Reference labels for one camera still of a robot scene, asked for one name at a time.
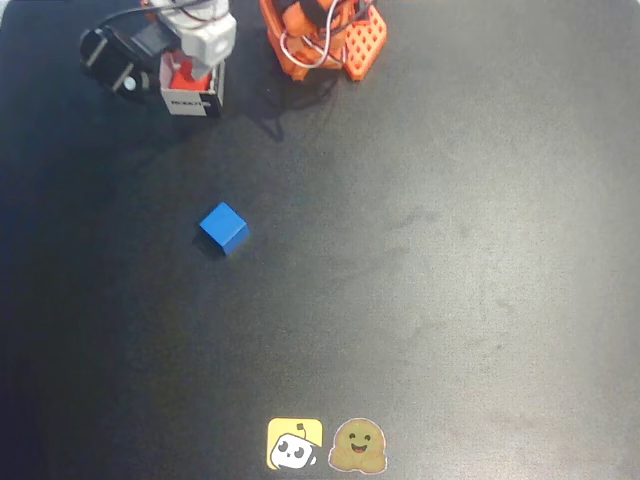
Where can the orange robot base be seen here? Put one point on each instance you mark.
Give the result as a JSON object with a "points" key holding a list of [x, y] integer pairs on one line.
{"points": [[367, 40]]}

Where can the white box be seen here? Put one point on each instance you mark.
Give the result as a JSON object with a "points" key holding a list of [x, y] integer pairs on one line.
{"points": [[192, 102]]}

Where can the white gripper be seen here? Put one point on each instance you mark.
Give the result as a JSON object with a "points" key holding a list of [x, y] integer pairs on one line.
{"points": [[189, 76]]}

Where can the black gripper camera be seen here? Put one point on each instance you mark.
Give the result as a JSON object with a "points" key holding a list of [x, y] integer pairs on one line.
{"points": [[112, 55]]}

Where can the yellow robot sticker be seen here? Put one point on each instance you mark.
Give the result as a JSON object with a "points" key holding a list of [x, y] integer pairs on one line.
{"points": [[285, 450]]}

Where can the black table mat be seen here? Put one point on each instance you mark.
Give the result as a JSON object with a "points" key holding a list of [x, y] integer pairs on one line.
{"points": [[450, 250]]}

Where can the blue cube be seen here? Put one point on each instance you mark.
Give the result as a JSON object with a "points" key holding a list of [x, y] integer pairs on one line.
{"points": [[222, 227]]}

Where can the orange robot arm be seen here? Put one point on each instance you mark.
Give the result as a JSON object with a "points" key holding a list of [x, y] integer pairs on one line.
{"points": [[290, 30]]}

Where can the hugging face sticker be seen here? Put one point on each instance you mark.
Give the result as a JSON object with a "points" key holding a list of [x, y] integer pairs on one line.
{"points": [[357, 445]]}

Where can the red cube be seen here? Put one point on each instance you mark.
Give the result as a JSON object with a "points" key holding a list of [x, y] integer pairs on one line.
{"points": [[190, 84]]}

